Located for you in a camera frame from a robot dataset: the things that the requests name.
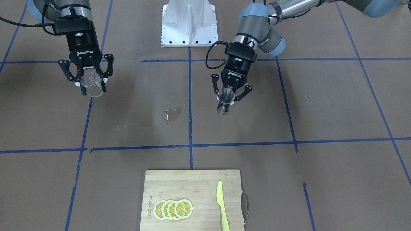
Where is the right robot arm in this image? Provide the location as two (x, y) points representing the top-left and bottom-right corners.
(28, 0), (114, 92)

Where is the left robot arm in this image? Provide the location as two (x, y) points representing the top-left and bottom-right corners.
(212, 0), (410, 115)

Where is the bamboo cutting board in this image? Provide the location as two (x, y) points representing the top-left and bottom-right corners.
(140, 169), (245, 231)

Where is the steel double jigger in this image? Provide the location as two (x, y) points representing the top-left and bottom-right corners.
(217, 88), (235, 115)

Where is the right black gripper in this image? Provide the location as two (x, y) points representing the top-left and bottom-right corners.
(52, 17), (114, 87)

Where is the clear glass measuring cup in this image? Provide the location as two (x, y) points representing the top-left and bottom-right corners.
(80, 72), (104, 98)

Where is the yellow plastic knife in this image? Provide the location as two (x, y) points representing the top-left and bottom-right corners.
(216, 180), (230, 231)

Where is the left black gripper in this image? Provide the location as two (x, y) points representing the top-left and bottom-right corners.
(211, 43), (257, 105)

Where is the lemon slice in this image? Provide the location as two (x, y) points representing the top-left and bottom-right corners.
(161, 200), (173, 220)
(174, 199), (193, 219)
(167, 201), (180, 220)
(154, 200), (166, 220)

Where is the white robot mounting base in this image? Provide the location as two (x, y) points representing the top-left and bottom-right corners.
(161, 0), (218, 47)

